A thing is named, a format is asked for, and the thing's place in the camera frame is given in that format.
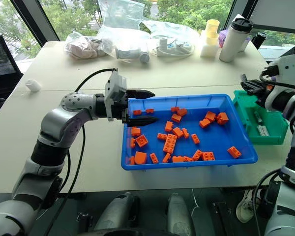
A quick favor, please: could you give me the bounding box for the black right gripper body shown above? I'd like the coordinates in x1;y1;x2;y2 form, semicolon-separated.
247;80;274;108

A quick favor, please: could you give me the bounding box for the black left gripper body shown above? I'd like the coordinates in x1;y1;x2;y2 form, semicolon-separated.
112;89;130;124

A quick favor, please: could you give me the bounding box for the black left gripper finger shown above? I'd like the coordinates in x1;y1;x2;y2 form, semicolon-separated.
126;117;160;128
126;89;156;100

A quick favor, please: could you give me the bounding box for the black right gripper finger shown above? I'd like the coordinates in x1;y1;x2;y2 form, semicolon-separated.
240;73;256;85
239;82;256;96

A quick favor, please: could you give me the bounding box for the green plastic bin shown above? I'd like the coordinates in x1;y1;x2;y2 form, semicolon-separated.
233;89;289;146

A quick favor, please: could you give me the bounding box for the blue plastic bin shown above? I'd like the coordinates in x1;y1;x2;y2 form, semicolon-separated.
120;93;259;171

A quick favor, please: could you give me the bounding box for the square orange toy brick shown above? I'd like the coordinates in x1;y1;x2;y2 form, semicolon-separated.
135;135;148;148

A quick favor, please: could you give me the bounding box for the dark cylindrical battery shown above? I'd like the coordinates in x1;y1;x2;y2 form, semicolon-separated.
253;111;263;126

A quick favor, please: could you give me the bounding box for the long orange toy brick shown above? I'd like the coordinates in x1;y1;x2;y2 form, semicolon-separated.
163;134;178;154

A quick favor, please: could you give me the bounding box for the rounded orange toy brick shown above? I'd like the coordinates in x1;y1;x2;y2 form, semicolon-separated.
134;151;148;165

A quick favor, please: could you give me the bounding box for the white bottle with grey cap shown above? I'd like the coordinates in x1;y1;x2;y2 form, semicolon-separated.
139;50;151;64

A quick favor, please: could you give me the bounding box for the white tumbler with black lid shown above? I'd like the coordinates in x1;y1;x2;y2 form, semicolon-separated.
219;17;255;63

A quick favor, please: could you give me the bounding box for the purple packet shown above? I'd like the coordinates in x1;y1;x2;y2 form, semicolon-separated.
218;29;250;53

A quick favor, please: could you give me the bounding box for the white power strip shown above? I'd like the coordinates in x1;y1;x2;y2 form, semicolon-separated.
155;36;195;58

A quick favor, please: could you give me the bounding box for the yellow plastic cup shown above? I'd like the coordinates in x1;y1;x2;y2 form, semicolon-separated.
206;19;221;39

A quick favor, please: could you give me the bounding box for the plastic bag with pink contents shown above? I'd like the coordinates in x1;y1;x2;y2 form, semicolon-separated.
64;31;115;60

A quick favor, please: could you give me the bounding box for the clear bag around power strip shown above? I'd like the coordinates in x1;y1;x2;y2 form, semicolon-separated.
141;19;200;59

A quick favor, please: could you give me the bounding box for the clear zip plastic bag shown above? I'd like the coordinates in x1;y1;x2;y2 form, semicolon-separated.
97;0;153;64

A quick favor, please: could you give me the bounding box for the small white plastic cap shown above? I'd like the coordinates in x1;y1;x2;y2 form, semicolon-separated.
25;79;43;92

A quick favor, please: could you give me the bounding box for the grey rounded robot leg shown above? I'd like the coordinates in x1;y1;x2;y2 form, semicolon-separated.
167;193;194;236
93;192;141;233

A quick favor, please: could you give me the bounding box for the white sneaker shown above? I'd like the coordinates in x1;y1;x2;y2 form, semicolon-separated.
236;188;262;223

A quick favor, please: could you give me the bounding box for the black mesh office chair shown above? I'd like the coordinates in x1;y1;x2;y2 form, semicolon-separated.
0;35;24;123

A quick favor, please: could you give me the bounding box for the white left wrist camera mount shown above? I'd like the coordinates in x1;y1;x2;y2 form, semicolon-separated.
104;70;127;122

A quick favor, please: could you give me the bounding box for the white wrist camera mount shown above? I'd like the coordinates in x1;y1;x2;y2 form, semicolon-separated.
265;54;295;87
104;70;127;122

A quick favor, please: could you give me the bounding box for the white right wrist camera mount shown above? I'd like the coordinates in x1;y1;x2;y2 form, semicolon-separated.
265;54;295;87

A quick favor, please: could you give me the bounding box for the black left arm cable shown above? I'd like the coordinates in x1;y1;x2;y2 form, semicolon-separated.
43;68;119;236

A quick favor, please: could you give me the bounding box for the dark window frame post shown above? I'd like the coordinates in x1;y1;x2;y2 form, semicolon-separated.
10;0;61;48
225;0;254;30

